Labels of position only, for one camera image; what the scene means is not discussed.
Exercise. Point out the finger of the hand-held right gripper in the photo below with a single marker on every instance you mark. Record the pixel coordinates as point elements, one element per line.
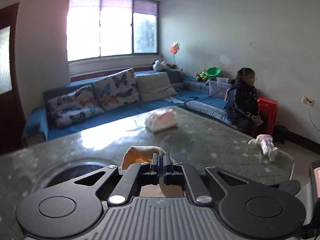
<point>290,187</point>

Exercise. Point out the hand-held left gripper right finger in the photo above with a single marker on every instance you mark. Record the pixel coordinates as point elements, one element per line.
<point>166,167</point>

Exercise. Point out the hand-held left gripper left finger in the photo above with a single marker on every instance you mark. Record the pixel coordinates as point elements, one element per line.
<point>155,167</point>

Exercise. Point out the cream long-sleeve garment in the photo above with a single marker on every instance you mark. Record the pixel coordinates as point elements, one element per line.
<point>140,152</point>

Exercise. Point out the white pink tissue pack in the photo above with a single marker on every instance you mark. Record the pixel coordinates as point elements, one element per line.
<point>162,120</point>

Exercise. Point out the white plush toy on table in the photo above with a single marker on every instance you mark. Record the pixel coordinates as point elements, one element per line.
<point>265,142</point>

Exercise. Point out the blue sofa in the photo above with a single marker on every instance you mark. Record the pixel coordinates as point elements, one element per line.
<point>112,120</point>

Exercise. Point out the round black induction cooktop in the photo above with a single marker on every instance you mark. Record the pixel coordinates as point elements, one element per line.
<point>75,170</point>

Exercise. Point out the red plastic stool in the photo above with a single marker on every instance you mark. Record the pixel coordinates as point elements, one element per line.
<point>268,105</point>

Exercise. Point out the square butterfly print pillow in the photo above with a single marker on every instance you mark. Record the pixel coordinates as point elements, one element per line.
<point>117,87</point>

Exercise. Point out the blue grey cushion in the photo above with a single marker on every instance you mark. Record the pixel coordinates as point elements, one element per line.
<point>175,77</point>

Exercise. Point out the clear plastic storage box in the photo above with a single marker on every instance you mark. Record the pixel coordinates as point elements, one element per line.
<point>217,88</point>

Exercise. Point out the small pink plush toy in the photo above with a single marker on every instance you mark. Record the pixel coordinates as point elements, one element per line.
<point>182,72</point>

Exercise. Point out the green plush toy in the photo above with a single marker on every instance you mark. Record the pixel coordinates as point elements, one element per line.
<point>201,75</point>

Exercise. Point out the long butterfly print pillow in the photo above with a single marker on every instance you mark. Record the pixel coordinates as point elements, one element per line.
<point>75,107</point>

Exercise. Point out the panda plush toy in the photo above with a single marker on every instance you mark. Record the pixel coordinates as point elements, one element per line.
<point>158,65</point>

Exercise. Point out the green plastic bowl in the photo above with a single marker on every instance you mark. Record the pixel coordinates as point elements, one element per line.
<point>213,72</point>

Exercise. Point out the colourful pinwheel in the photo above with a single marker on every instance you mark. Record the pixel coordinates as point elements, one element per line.
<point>174,48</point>

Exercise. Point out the window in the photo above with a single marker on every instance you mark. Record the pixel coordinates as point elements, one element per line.
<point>115,35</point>

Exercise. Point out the dark wooden glass-panel door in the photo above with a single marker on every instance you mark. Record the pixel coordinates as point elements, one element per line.
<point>10,120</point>

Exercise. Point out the purple roller blind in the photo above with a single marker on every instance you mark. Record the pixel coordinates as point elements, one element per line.
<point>115,3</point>

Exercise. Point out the wall socket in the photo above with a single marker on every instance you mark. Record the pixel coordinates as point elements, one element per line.
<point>308,100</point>

